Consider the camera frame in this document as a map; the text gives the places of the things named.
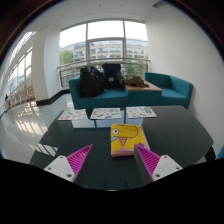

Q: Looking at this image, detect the large black backpack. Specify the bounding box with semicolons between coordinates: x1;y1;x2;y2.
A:
79;65;105;98

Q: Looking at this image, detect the black backpack with label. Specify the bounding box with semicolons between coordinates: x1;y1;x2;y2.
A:
101;62;125;90

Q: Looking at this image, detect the teal side table wooden top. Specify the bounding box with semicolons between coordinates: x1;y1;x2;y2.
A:
124;79;163;108

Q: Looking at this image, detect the brown jacket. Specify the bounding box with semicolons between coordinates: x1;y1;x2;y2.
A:
122;74;150;89

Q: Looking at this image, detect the teal fabric sofa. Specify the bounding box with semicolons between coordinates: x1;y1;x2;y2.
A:
68;74;129;110

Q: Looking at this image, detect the teal fabric armchair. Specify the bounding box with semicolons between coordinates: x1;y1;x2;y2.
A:
144;71;194;110

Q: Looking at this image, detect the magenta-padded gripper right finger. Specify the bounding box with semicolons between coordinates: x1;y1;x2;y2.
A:
133;143;184;186

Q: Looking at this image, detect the orange yellow cartoon print towel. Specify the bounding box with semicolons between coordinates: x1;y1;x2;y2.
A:
110;123;151;158

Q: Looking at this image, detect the metal window railing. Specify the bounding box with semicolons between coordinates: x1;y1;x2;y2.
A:
56;58;151;90

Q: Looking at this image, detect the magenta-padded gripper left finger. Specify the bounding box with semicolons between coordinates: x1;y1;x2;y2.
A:
43;143;94;183

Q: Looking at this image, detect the white sticker sheet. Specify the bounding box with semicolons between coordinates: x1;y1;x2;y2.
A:
89;107;123;120
57;108;87;122
125;105;158;120

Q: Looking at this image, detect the wooden balustrade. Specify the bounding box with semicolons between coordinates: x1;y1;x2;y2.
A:
4;84;36;111

